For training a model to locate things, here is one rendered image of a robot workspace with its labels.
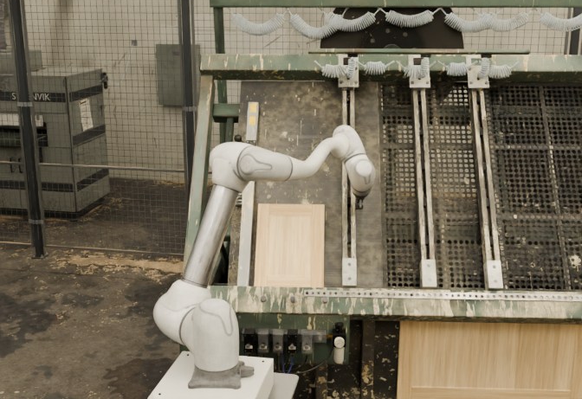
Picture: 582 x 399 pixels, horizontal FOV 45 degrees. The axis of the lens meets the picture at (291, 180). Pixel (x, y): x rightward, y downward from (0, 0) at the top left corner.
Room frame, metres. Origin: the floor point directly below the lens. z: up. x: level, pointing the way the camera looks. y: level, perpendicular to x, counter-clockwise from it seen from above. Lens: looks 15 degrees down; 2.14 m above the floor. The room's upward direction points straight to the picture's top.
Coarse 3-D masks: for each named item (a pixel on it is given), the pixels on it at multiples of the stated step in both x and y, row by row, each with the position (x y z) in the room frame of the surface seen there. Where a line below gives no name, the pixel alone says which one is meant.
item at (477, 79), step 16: (480, 80) 3.44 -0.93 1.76; (480, 96) 3.43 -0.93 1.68; (480, 112) 3.40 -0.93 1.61; (480, 128) 3.32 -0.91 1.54; (480, 144) 3.26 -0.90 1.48; (480, 160) 3.21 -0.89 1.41; (480, 176) 3.16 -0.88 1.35; (480, 192) 3.12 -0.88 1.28; (480, 208) 3.09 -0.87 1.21; (480, 224) 3.07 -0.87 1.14; (496, 240) 2.96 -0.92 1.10; (496, 256) 2.91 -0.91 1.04; (496, 272) 2.87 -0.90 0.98; (496, 288) 2.83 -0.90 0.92
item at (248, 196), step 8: (256, 104) 3.48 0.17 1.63; (248, 112) 3.46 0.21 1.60; (256, 112) 3.45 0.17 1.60; (248, 120) 3.42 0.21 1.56; (256, 120) 3.42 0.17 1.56; (248, 128) 3.40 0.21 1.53; (256, 128) 3.40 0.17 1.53; (248, 136) 3.37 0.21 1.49; (256, 136) 3.38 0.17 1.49; (256, 144) 3.38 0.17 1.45; (248, 184) 3.21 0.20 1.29; (248, 192) 3.18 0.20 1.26; (248, 200) 3.16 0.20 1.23; (248, 208) 3.13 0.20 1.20; (248, 216) 3.10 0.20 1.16; (248, 224) 3.08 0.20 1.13; (248, 232) 3.06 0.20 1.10; (240, 240) 3.03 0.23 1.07; (248, 240) 3.03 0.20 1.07; (240, 248) 3.01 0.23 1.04; (248, 248) 3.01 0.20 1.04; (240, 256) 2.98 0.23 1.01; (248, 256) 2.98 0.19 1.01; (240, 264) 2.96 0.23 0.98; (248, 264) 2.96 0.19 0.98; (240, 272) 2.94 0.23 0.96; (248, 272) 2.94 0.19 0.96; (240, 280) 2.91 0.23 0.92; (248, 280) 2.91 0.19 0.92
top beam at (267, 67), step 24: (216, 72) 3.56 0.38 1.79; (240, 72) 3.56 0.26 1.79; (264, 72) 3.55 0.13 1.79; (288, 72) 3.55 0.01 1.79; (312, 72) 3.54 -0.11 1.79; (360, 72) 3.53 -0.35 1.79; (432, 72) 3.51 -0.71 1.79; (528, 72) 3.48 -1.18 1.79; (552, 72) 3.48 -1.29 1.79; (576, 72) 3.47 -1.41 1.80
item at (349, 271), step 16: (352, 64) 3.41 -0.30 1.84; (352, 80) 3.47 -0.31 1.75; (352, 96) 3.45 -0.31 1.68; (352, 112) 3.40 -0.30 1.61; (352, 128) 3.34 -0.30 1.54; (352, 208) 3.08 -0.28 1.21; (352, 224) 3.03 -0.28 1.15; (352, 240) 2.98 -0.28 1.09; (352, 256) 2.93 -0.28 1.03; (352, 272) 2.89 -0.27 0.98
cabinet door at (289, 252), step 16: (272, 208) 3.15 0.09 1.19; (288, 208) 3.15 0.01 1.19; (304, 208) 3.14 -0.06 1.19; (320, 208) 3.14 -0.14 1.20; (272, 224) 3.10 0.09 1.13; (288, 224) 3.10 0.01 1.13; (304, 224) 3.09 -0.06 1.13; (320, 224) 3.09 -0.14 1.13; (256, 240) 3.05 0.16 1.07; (272, 240) 3.05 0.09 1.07; (288, 240) 3.05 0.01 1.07; (304, 240) 3.05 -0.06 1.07; (320, 240) 3.04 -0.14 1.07; (256, 256) 3.00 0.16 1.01; (272, 256) 3.00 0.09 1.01; (288, 256) 3.00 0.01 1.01; (304, 256) 3.00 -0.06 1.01; (320, 256) 2.99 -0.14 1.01; (256, 272) 2.96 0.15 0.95; (272, 272) 2.96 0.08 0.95; (288, 272) 2.95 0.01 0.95; (304, 272) 2.95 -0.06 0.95; (320, 272) 2.95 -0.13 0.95
